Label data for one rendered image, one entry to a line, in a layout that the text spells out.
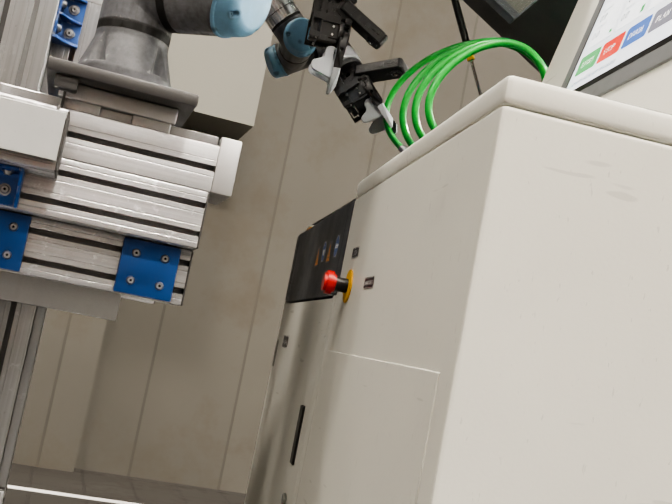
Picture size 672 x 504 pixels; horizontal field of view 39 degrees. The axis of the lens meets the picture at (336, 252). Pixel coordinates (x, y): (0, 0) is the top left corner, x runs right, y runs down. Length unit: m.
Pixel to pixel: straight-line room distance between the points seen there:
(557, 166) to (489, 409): 0.23
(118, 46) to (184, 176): 0.22
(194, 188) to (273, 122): 2.95
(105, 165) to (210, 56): 2.59
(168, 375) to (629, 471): 3.49
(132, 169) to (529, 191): 0.76
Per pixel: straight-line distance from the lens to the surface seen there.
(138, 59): 1.51
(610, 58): 1.39
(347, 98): 2.14
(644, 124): 0.94
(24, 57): 1.72
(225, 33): 1.50
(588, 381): 0.90
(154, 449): 4.32
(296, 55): 2.11
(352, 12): 1.97
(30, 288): 1.60
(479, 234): 0.87
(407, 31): 4.71
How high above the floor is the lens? 0.70
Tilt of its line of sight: 6 degrees up
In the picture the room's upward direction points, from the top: 11 degrees clockwise
